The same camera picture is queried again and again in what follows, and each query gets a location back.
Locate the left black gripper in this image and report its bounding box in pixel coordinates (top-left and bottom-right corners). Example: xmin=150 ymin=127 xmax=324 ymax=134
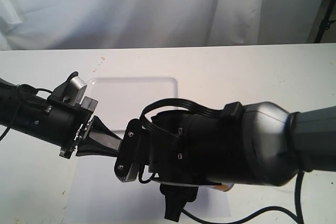
xmin=47 ymin=95 xmax=122 ymax=159

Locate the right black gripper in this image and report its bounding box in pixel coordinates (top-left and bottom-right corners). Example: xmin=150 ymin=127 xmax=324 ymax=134
xmin=149 ymin=111 xmax=248 ymax=222

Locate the spray paint can with dots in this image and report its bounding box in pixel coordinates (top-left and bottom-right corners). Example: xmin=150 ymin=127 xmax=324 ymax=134
xmin=209 ymin=183 xmax=234 ymax=192

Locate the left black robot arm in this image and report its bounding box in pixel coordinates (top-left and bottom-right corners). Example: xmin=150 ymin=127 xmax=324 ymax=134
xmin=1 ymin=78 xmax=122 ymax=159

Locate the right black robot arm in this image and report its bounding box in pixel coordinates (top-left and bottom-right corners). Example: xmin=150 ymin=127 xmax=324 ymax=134
xmin=140 ymin=98 xmax=335 ymax=222

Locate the white rectangular plastic tray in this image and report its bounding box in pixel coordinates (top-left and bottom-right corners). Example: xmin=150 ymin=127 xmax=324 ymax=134
xmin=85 ymin=77 xmax=178 ymax=134

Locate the white paper sheet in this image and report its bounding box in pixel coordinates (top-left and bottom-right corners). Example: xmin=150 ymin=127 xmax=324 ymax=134
xmin=63 ymin=155 xmax=232 ymax=223

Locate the white backdrop curtain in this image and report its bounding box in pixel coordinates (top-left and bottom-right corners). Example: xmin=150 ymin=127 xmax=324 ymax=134
xmin=1 ymin=0 xmax=322 ymax=50

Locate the black metal stand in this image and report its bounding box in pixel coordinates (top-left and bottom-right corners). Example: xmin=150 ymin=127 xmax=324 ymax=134
xmin=313 ymin=0 xmax=335 ymax=44

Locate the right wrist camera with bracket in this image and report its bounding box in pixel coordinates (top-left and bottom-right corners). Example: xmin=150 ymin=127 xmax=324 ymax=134
xmin=114 ymin=119 xmax=155 ymax=184

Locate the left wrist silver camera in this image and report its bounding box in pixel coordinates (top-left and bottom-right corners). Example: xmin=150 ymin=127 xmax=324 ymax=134
xmin=52 ymin=71 xmax=87 ymax=105

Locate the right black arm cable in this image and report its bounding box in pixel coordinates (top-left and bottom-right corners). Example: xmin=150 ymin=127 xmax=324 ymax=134
xmin=136 ymin=98 xmax=310 ymax=224

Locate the left thin black cable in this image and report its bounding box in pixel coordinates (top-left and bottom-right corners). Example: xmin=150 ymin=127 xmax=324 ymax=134
xmin=0 ymin=84 xmax=53 ymax=142

